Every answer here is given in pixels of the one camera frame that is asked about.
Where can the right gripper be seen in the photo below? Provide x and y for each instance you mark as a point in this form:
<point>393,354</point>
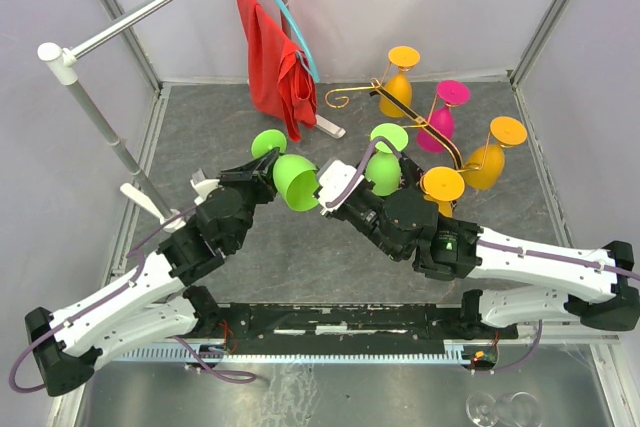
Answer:
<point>337,214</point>

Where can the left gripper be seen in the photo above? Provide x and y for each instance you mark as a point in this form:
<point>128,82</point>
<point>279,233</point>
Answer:
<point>253,174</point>

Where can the green wine glass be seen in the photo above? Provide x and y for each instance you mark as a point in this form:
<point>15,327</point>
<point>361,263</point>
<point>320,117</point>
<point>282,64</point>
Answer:
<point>383,168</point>
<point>294,176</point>

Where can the orange wine glass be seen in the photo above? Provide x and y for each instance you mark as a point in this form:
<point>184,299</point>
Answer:
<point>485,165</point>
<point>404,58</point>
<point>444,186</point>

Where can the pink wine glass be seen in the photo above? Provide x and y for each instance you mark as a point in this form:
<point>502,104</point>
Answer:
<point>449,94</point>

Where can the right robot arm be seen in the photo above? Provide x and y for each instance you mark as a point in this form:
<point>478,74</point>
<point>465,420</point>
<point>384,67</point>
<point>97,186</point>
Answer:
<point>552,282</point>

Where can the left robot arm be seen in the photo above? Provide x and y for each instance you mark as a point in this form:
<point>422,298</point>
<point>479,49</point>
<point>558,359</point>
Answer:
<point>160,296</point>

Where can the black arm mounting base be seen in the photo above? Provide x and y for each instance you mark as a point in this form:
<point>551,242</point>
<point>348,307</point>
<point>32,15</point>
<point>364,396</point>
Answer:
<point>339,329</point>

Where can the gold wine glass rack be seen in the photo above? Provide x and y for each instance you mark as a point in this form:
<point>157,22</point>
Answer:
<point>339,98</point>

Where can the clear wine glass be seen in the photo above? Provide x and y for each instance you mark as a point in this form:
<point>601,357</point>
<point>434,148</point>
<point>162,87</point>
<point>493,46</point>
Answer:
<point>511,409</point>

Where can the red cloth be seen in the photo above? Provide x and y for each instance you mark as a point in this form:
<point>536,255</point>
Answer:
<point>280,84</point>

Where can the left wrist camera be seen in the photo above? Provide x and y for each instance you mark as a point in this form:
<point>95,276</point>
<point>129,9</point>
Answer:
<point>202,185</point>

